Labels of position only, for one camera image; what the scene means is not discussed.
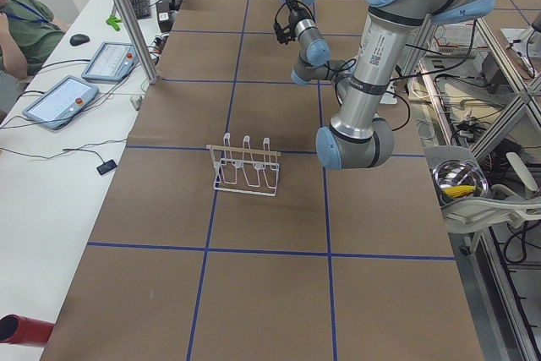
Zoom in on green plastic toy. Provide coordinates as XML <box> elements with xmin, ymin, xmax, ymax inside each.
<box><xmin>106</xmin><ymin>7</ymin><xmax>122</xmax><ymax>32</ymax></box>

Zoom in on teach pendant tablet far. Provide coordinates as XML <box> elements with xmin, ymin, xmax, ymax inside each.
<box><xmin>81</xmin><ymin>41</ymin><xmax>139</xmax><ymax>83</ymax></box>

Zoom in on teach pendant tablet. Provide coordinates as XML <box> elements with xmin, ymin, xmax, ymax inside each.
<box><xmin>23</xmin><ymin>75</ymin><xmax>99</xmax><ymax>130</ymax></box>
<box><xmin>81</xmin><ymin>41</ymin><xmax>139</xmax><ymax>83</ymax></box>

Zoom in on black computer mouse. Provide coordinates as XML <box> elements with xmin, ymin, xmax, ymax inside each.
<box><xmin>69</xmin><ymin>34</ymin><xmax>90</xmax><ymax>46</ymax></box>

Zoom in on steel bowl with corn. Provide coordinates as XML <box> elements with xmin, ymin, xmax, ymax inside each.
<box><xmin>432</xmin><ymin>159</ymin><xmax>490</xmax><ymax>206</ymax></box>

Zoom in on small black sensor puck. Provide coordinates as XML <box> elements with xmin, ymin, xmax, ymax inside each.
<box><xmin>96</xmin><ymin>160</ymin><xmax>117</xmax><ymax>176</ymax></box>

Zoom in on teach pendant tablet near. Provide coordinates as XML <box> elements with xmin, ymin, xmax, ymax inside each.
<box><xmin>23</xmin><ymin>75</ymin><xmax>99</xmax><ymax>130</ymax></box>

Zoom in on person in green shirt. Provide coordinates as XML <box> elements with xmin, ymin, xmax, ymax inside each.
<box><xmin>1</xmin><ymin>0</ymin><xmax>69</xmax><ymax>79</ymax></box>

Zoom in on red cardboard tube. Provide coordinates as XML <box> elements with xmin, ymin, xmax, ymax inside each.
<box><xmin>1</xmin><ymin>315</ymin><xmax>55</xmax><ymax>347</ymax></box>

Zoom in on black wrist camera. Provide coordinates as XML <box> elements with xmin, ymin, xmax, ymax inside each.
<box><xmin>273</xmin><ymin>19</ymin><xmax>298</xmax><ymax>45</ymax></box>

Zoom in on aluminium frame post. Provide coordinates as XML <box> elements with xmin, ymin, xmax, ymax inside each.
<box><xmin>113</xmin><ymin>0</ymin><xmax>158</xmax><ymax>85</ymax></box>

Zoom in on white wire cup holder rack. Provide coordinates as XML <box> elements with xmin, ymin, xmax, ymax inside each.
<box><xmin>206</xmin><ymin>133</ymin><xmax>281</xmax><ymax>197</ymax></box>

